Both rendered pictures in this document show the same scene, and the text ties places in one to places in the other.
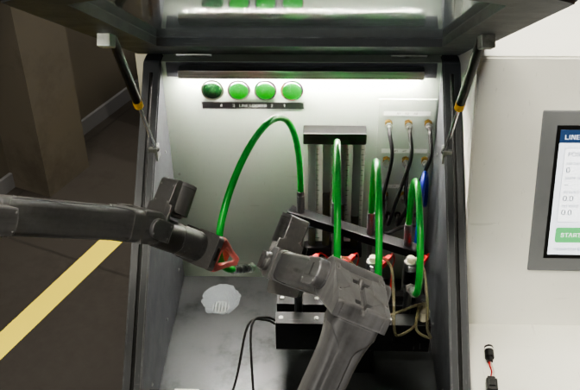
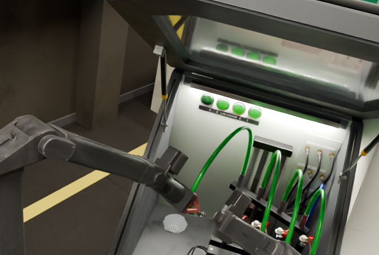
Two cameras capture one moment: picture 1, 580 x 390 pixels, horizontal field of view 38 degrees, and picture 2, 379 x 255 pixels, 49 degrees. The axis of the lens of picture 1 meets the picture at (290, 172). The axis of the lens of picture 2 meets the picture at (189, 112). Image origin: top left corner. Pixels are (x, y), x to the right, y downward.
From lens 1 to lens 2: 0.36 m
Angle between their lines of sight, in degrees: 6
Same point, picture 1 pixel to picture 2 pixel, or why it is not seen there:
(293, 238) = (239, 207)
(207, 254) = (183, 202)
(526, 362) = not seen: outside the picture
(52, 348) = (69, 215)
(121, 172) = (132, 128)
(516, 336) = not seen: outside the picture
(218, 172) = (195, 148)
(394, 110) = (313, 141)
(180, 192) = (177, 158)
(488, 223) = (360, 229)
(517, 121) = not seen: outside the picture
